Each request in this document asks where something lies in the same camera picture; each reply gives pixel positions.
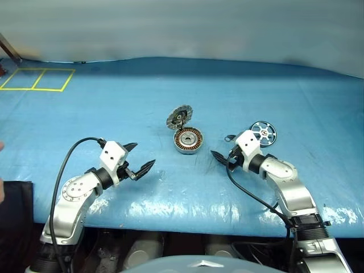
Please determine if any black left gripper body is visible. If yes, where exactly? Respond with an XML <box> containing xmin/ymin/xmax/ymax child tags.
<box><xmin>115</xmin><ymin>160</ymin><xmax>137</xmax><ymax>184</ymax></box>

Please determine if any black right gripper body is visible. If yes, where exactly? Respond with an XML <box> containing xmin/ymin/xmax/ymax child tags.
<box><xmin>227</xmin><ymin>144</ymin><xmax>245</xmax><ymax>172</ymax></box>

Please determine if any silver spoked motor rotor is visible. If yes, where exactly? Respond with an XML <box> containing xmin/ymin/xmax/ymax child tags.
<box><xmin>250</xmin><ymin>121</ymin><xmax>277</xmax><ymax>148</ymax></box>

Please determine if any motor stator with copper windings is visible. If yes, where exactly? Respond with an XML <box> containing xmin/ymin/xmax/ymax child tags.
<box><xmin>172</xmin><ymin>127</ymin><xmax>203</xmax><ymax>155</ymax></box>

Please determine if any person's bare hand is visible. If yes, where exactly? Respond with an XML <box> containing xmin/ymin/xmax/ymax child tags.
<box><xmin>0</xmin><ymin>141</ymin><xmax>6</xmax><ymax>203</ymax></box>

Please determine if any blue plastic table cover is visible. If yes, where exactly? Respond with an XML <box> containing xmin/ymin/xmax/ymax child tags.
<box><xmin>0</xmin><ymin>56</ymin><xmax>364</xmax><ymax>238</ymax></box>

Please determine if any grey rounded cylinder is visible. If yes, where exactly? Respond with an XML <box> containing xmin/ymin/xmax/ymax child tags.
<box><xmin>125</xmin><ymin>231</ymin><xmax>164</xmax><ymax>270</ymax></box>
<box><xmin>204</xmin><ymin>234</ymin><xmax>237</xmax><ymax>258</ymax></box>

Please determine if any yellow tape double rectangle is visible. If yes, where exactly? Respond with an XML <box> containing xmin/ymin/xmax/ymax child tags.
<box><xmin>0</xmin><ymin>68</ymin><xmax>76</xmax><ymax>92</ymax></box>

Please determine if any grey-blue robot torso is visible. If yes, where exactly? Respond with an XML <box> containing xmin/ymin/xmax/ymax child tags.
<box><xmin>119</xmin><ymin>255</ymin><xmax>285</xmax><ymax>273</ymax></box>

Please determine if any black cloth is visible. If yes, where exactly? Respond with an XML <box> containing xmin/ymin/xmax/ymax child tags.
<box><xmin>0</xmin><ymin>179</ymin><xmax>35</xmax><ymax>273</ymax></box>

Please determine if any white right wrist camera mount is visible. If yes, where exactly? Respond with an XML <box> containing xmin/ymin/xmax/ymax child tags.
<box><xmin>234</xmin><ymin>130</ymin><xmax>264</xmax><ymax>171</ymax></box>

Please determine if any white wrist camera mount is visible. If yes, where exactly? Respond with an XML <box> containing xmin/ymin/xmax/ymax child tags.
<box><xmin>234</xmin><ymin>130</ymin><xmax>264</xmax><ymax>171</ymax></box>
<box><xmin>99</xmin><ymin>140</ymin><xmax>128</xmax><ymax>187</ymax></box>

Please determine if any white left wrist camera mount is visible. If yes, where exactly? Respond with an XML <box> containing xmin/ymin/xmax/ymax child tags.
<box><xmin>99</xmin><ymin>140</ymin><xmax>128</xmax><ymax>187</ymax></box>

